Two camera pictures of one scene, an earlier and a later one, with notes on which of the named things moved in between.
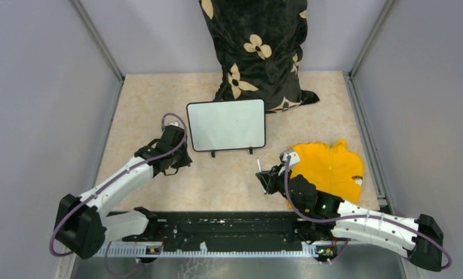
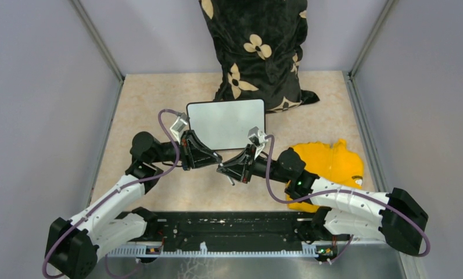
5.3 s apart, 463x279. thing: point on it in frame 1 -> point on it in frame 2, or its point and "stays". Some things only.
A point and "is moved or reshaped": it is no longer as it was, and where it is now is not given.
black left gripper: (185, 160) -> (196, 158)
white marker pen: (260, 171) is moved or reshaped
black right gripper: (276, 173) -> (239, 166)
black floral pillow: (258, 42) stays
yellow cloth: (335, 168) stays
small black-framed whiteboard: (227, 125) stays
